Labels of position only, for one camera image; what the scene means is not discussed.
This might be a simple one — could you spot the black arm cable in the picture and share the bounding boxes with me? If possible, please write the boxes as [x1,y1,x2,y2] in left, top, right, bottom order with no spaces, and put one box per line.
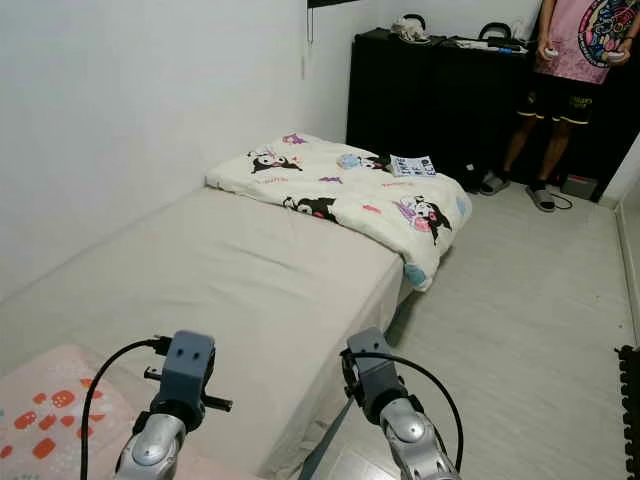
[80,337,171,480]
[350,350,464,471]

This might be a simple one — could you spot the person in pink shirt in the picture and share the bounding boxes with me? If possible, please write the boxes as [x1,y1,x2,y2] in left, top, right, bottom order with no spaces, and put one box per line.
[480,0,640,213]

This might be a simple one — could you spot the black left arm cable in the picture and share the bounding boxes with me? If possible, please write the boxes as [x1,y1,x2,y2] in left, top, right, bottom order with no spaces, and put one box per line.
[80,337,171,480]

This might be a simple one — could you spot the pink dotted pillow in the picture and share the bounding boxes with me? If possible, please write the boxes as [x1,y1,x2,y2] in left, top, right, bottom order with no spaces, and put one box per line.
[0,343,161,480]

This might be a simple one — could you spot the black low cabinet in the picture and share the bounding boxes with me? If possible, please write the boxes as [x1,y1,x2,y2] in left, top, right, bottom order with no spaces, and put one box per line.
[345,28,640,191]

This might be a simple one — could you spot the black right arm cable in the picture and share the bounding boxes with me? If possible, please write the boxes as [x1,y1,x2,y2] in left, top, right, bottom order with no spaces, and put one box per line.
[350,350,464,471]

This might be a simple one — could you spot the black foam floor tile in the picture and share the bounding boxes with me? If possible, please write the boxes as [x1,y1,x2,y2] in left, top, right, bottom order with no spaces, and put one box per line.
[615,345,640,480]

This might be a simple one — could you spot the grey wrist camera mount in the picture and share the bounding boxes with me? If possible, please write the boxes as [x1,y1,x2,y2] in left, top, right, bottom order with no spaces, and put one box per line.
[160,330,216,406]
[345,327,401,396]

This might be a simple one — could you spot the teal bed base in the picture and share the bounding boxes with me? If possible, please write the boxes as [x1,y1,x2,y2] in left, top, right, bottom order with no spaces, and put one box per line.
[298,398,361,480]

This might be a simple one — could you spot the small grey box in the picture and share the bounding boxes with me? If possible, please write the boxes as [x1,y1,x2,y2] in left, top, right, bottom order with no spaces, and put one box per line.
[565,173,601,199]

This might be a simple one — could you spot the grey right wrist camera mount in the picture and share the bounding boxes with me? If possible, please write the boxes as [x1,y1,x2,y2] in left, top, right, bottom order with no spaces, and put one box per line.
[345,327,401,396]

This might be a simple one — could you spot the cream cartoon print quilt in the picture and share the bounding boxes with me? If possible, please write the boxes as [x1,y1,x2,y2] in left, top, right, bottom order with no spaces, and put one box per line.
[205,132,474,293]

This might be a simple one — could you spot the white blue lettered book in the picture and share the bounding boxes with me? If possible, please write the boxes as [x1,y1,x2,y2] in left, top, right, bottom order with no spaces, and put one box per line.
[388,155,439,179]

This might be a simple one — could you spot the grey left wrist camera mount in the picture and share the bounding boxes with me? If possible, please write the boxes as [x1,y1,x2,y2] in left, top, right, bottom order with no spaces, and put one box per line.
[160,330,216,406]

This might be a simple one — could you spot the beige sheeted mattress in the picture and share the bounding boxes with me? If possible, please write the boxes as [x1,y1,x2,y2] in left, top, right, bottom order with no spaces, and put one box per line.
[0,185,406,480]

